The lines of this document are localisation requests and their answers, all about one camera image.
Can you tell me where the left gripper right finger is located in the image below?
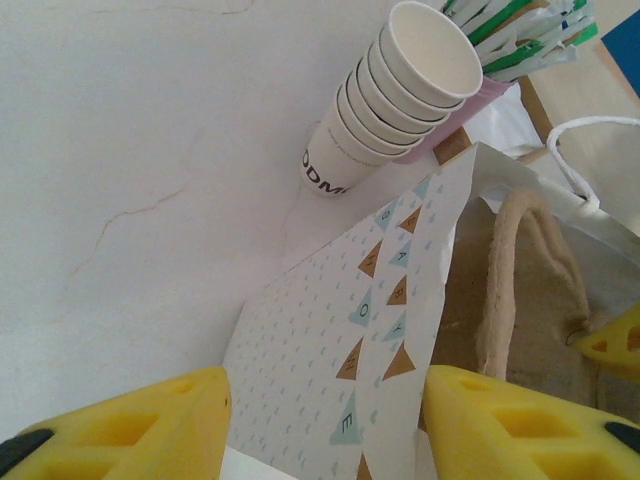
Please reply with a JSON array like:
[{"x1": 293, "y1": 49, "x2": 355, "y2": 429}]
[{"x1": 422, "y1": 364, "x2": 640, "y2": 480}]

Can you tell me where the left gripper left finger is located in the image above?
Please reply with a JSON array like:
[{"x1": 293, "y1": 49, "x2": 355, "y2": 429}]
[{"x1": 0, "y1": 367, "x2": 231, "y2": 480}]

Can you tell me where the white cartoon print gift bag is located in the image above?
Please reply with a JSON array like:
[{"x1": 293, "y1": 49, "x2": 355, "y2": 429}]
[{"x1": 219, "y1": 117, "x2": 640, "y2": 480}]

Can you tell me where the white paper napkin stack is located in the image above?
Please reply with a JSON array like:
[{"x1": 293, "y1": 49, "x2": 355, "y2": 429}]
[{"x1": 467, "y1": 84, "x2": 551, "y2": 161}]

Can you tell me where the brown napkin tray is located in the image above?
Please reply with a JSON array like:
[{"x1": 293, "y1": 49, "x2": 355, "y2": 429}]
[{"x1": 432, "y1": 82, "x2": 559, "y2": 169}]

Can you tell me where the pink cylindrical holder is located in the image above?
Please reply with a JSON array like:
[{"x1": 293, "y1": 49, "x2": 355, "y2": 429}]
[{"x1": 402, "y1": 74, "x2": 521, "y2": 164}]

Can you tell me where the white paper cup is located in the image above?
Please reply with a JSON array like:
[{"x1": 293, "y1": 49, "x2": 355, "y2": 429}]
[
  {"x1": 368, "y1": 37, "x2": 469, "y2": 120},
  {"x1": 357, "y1": 49, "x2": 455, "y2": 132},
  {"x1": 379, "y1": 0, "x2": 482, "y2": 107},
  {"x1": 347, "y1": 64, "x2": 442, "y2": 145},
  {"x1": 337, "y1": 78, "x2": 430, "y2": 157},
  {"x1": 298, "y1": 92, "x2": 419, "y2": 200}
]

